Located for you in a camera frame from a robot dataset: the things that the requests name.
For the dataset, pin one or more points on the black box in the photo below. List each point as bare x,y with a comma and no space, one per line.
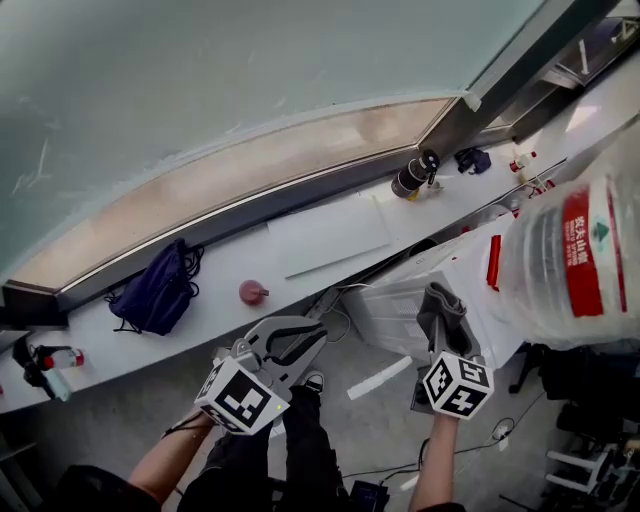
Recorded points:
370,495

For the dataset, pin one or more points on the person's black trousers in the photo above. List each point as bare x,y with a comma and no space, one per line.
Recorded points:
305,450

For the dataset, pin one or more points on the person's left forearm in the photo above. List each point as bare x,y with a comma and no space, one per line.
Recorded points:
165,460

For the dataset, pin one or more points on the small pink cap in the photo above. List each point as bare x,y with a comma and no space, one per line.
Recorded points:
251,292

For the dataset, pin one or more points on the person's black shirt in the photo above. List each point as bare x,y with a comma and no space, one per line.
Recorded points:
95,492

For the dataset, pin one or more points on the person's right shoe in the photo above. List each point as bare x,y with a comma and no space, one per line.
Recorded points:
312,382

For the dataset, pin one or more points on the grey cloth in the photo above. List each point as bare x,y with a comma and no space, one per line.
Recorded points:
452,320

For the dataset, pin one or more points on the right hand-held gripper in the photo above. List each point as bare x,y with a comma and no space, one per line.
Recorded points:
457,385

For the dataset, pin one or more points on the plastic-wrapped clear water jug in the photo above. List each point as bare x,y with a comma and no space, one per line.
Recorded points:
550,260

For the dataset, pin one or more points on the black flask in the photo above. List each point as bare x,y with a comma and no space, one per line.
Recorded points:
410,177

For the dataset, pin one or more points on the person's right forearm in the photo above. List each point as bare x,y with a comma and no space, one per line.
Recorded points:
435,465

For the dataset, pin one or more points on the pale blue packet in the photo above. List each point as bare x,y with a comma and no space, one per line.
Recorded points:
59,385

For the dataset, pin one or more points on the white water dispenser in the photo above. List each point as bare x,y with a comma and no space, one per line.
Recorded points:
470,260

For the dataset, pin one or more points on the white flat panel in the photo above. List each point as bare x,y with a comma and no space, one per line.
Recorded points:
325,235

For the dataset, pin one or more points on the clear red-label bottle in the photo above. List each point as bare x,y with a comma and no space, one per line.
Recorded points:
65,359

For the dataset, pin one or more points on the small white red-capped bottle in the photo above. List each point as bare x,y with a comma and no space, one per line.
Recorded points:
520,162

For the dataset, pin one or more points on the white stool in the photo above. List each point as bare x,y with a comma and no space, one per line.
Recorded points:
575,457

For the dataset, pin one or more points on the white floor power strip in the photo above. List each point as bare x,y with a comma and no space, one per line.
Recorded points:
502,430

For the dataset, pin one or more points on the dark blue pouch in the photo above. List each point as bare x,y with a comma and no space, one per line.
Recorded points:
477,161

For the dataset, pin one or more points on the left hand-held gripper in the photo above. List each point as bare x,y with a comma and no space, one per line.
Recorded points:
235,395

